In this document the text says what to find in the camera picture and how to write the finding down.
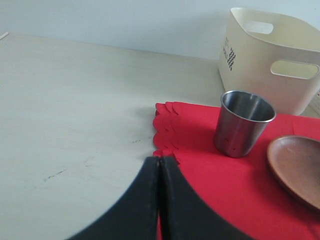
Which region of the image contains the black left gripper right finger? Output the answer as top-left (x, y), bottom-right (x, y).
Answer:
top-left (158, 156), bottom-right (252, 240)

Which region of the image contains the white perforated plastic basket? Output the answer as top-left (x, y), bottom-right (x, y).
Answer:
top-left (309, 91), bottom-right (320, 115)

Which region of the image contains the brown wooden plate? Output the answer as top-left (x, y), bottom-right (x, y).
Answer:
top-left (266, 135), bottom-right (320, 212)

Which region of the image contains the red table cloth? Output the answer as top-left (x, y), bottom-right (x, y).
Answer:
top-left (153, 102), bottom-right (320, 240)

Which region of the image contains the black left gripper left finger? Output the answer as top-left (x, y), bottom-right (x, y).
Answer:
top-left (70, 156), bottom-right (160, 240)

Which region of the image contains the cream plastic storage bin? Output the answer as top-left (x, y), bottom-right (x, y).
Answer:
top-left (218, 7), bottom-right (320, 115)

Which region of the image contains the stainless steel cup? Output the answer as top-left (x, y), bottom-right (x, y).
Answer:
top-left (214, 90), bottom-right (277, 158)

